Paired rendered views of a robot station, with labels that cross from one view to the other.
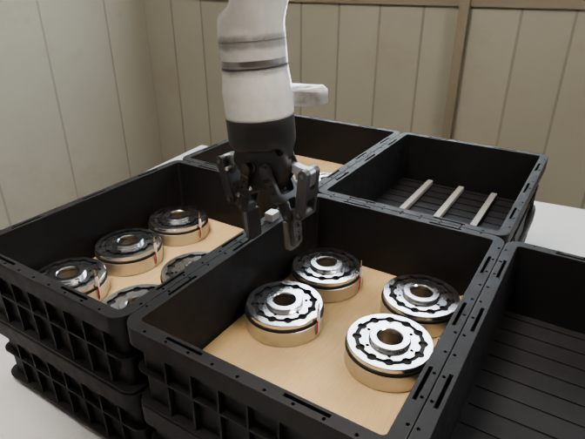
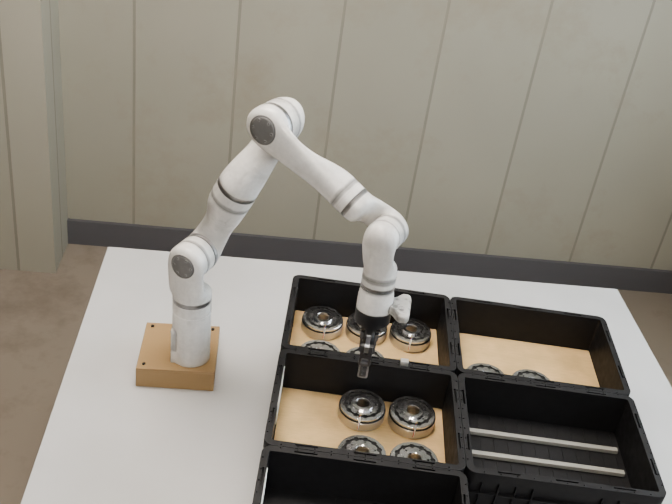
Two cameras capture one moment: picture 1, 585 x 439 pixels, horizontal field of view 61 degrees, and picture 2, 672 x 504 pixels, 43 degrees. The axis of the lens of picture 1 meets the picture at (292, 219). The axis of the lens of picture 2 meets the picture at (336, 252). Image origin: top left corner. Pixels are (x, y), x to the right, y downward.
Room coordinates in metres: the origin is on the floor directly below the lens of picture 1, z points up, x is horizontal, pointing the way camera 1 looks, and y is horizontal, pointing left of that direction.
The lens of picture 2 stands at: (-0.34, -1.12, 2.14)
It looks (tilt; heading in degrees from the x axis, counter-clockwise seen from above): 32 degrees down; 57
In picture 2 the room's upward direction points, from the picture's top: 9 degrees clockwise
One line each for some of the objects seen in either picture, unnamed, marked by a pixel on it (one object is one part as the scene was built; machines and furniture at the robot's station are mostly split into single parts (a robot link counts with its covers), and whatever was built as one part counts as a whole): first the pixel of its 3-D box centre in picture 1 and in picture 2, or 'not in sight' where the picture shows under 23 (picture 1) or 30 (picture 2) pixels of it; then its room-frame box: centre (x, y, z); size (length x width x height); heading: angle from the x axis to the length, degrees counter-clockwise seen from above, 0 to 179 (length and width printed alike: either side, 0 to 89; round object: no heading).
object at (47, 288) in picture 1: (158, 222); (369, 323); (0.66, 0.20, 0.92); 0.40 x 0.30 x 0.02; 148
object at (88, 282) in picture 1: (68, 276); (322, 318); (0.60, 0.32, 0.86); 0.10 x 0.10 x 0.01
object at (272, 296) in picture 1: (284, 300); (362, 403); (0.54, 0.01, 0.86); 0.05 x 0.05 x 0.01
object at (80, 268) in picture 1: (68, 273); (323, 317); (0.60, 0.32, 0.86); 0.05 x 0.05 x 0.01
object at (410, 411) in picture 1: (339, 282); (366, 409); (0.50, -0.06, 0.92); 0.40 x 0.30 x 0.02; 148
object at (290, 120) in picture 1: (263, 150); (371, 323); (0.54, 0.03, 1.07); 0.08 x 0.08 x 0.09
